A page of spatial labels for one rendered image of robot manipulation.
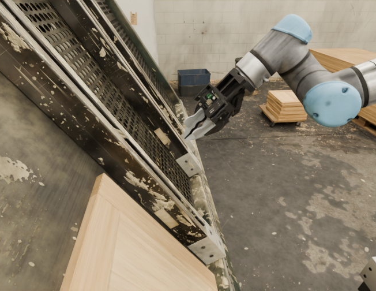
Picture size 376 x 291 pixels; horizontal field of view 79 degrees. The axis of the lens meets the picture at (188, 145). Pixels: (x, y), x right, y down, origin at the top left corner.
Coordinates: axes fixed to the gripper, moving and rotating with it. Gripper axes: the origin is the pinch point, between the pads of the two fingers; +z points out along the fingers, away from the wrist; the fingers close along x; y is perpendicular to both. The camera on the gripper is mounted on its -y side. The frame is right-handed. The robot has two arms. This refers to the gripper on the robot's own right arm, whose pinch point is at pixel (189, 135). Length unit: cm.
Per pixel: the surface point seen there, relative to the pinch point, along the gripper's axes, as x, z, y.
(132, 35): -104, 10, -67
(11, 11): -22.2, -1.2, 35.8
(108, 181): 3.1, 11.4, 22.3
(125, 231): 12.7, 13.4, 22.7
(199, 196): 10.7, 23.9, -33.8
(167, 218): 13.7, 17.0, 4.2
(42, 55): -14.9, 0.2, 33.2
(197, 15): -308, -52, -373
